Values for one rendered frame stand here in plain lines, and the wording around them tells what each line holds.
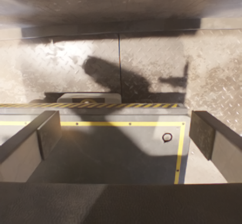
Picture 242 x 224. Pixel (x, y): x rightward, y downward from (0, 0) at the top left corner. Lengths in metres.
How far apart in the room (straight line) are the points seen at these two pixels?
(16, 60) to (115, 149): 0.63
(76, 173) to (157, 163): 0.27
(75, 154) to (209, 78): 0.67
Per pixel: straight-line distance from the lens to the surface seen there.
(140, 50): 0.81
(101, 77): 0.82
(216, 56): 0.91
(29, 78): 0.92
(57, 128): 0.17
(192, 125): 0.17
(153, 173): 0.63
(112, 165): 0.60
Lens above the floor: 0.80
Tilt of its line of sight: 73 degrees down
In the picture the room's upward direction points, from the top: 178 degrees counter-clockwise
